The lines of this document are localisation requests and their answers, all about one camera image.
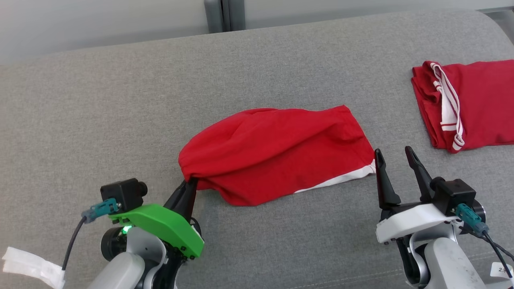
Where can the white tape tag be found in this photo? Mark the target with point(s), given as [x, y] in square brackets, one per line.
[32, 265]

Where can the red basketball jersey shirt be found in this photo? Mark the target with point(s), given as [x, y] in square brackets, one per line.
[482, 104]

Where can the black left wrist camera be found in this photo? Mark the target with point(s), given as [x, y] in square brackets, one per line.
[122, 192]

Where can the red shorts white trim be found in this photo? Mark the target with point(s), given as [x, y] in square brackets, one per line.
[273, 152]

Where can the grey partition post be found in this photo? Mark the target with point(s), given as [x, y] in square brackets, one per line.
[225, 16]

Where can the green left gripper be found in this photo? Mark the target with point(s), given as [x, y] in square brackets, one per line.
[168, 226]

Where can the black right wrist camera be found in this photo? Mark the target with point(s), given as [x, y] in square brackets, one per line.
[453, 194]

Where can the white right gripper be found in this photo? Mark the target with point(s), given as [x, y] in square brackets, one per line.
[413, 220]

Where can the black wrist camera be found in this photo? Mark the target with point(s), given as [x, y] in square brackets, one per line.
[453, 194]
[122, 192]

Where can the grey fabric sofa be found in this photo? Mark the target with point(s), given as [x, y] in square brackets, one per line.
[120, 120]

